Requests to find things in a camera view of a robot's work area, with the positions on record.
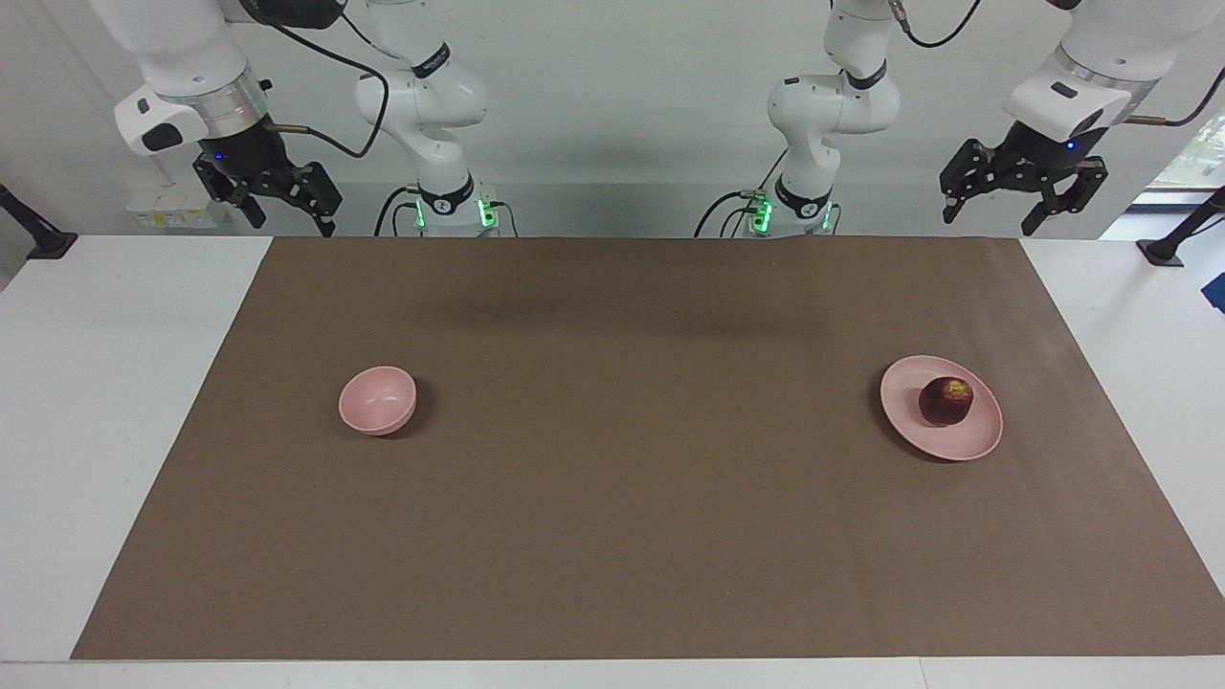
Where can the blue object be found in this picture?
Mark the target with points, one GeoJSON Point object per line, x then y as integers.
{"type": "Point", "coordinates": [1215, 292]}

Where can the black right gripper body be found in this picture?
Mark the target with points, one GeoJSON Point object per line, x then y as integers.
{"type": "Point", "coordinates": [254, 158]}

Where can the pink bowl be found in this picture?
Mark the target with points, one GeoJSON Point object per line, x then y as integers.
{"type": "Point", "coordinates": [376, 402]}

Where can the black camera stand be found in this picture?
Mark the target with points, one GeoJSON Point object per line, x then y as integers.
{"type": "Point", "coordinates": [43, 239]}
{"type": "Point", "coordinates": [1172, 244]}

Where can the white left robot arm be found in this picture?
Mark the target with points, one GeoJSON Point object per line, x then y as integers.
{"type": "Point", "coordinates": [833, 105]}

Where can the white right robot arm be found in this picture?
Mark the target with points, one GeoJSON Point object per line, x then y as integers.
{"type": "Point", "coordinates": [431, 96]}

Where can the window with dark frame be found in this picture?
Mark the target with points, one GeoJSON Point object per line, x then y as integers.
{"type": "Point", "coordinates": [1196, 158]}

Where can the white power strip box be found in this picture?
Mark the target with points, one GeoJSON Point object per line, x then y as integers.
{"type": "Point", "coordinates": [158, 216]}

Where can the pink plate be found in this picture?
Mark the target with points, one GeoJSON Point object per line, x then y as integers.
{"type": "Point", "coordinates": [933, 435]}

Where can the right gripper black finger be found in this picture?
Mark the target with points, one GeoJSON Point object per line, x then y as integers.
{"type": "Point", "coordinates": [321, 196]}
{"type": "Point", "coordinates": [225, 187]}

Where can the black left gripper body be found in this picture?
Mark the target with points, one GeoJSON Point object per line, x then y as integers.
{"type": "Point", "coordinates": [1038, 158]}

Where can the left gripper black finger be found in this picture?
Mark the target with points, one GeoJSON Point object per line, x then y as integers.
{"type": "Point", "coordinates": [1077, 187]}
{"type": "Point", "coordinates": [968, 172]}

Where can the dark red apple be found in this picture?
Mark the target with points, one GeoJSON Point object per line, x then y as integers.
{"type": "Point", "coordinates": [946, 402]}

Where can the brown table mat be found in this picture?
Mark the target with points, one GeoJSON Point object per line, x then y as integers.
{"type": "Point", "coordinates": [612, 517]}

